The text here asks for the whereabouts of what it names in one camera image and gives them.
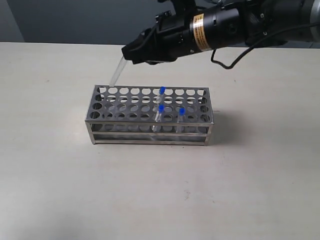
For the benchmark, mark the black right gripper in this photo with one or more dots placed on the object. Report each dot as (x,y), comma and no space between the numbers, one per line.
(173,38)

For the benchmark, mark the blue-capped tube back row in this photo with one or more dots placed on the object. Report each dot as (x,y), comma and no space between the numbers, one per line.
(160,95)

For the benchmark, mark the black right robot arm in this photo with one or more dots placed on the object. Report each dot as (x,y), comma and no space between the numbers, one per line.
(193,29)

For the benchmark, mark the stainless steel test tube rack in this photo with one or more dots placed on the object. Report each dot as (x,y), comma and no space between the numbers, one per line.
(126,115)

